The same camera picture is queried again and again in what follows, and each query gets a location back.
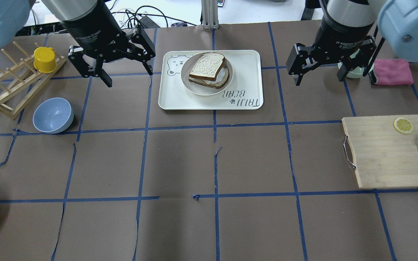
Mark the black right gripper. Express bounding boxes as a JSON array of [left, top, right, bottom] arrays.
[[286, 17, 376, 86]]

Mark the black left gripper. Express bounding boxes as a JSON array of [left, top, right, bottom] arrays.
[[60, 0, 156, 88]]

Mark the white round plate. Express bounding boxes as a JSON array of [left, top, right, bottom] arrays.
[[180, 52, 234, 96]]

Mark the bread slice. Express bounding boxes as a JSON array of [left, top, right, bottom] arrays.
[[189, 65, 230, 89], [189, 52, 225, 81]]

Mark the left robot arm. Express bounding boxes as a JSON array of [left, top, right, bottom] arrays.
[[0, 0, 156, 87]]

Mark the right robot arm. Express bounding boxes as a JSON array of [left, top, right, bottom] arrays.
[[286, 0, 418, 86]]

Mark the light green bowl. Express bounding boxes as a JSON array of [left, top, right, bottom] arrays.
[[338, 50, 374, 79]]

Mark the black power adapter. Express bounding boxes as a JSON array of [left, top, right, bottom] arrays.
[[139, 16, 160, 29]]

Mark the pink cloth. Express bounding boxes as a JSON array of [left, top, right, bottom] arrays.
[[368, 58, 414, 86]]

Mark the yellow mug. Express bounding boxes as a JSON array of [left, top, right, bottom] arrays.
[[33, 47, 57, 73]]

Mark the blue bowl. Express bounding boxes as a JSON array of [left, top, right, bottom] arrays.
[[33, 97, 74, 134]]

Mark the white rectangular bear tray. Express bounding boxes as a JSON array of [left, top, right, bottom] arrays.
[[158, 50, 264, 110]]

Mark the lemon slice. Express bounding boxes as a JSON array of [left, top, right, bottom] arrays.
[[393, 117, 414, 134]]

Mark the wooden dish rack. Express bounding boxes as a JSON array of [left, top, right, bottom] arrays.
[[0, 41, 66, 120]]

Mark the wooden cutting board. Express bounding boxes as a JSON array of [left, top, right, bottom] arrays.
[[342, 115, 418, 189]]

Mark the fried egg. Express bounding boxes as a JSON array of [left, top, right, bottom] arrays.
[[198, 66, 228, 86]]

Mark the aluminium frame post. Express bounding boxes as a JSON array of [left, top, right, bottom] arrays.
[[201, 0, 220, 30]]

